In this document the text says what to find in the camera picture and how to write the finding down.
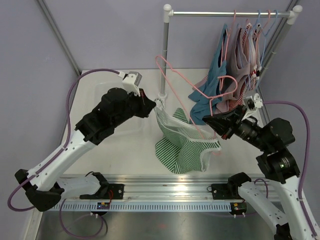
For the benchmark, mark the pink hanger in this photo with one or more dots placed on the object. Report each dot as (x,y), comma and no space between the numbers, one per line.
(258,27)
(211,98)
(228,33)

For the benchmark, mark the translucent plastic basket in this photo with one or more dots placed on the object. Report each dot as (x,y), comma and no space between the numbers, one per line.
(131,126)

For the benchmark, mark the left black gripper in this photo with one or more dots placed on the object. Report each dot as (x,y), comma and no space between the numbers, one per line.
(146,104)

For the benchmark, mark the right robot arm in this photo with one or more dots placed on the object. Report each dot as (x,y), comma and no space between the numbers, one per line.
(296,221)

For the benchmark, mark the white slotted cable duct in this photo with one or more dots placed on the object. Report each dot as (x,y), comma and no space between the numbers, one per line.
(146,207)

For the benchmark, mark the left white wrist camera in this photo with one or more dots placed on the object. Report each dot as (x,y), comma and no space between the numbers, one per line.
(131,81)

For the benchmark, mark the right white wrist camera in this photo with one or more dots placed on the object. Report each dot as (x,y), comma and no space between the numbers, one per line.
(252,104)

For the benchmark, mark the aluminium mounting rail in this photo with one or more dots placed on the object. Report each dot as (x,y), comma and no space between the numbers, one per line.
(165,187)

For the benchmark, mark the mauve tank top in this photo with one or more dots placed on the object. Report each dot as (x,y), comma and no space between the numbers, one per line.
(239,67)

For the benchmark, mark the teal tank top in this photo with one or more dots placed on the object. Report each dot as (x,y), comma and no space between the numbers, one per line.
(203,106)

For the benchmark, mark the white clothes rack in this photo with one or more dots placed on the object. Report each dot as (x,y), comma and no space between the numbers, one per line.
(288,19)

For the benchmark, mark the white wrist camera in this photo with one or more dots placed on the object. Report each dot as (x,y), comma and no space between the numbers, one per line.
(252,104)
(131,81)

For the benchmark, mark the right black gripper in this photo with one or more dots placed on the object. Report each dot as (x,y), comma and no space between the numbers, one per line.
(227,123)

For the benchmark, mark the green striped tank top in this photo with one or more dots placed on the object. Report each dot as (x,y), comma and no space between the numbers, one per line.
(183,147)

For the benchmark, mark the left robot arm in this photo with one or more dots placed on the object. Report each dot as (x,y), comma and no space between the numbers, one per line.
(89,132)

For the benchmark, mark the red striped tank top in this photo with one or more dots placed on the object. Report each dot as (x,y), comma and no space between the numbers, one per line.
(243,65)

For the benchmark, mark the blue hanger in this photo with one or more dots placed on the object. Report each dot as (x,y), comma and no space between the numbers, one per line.
(249,50)
(266,35)

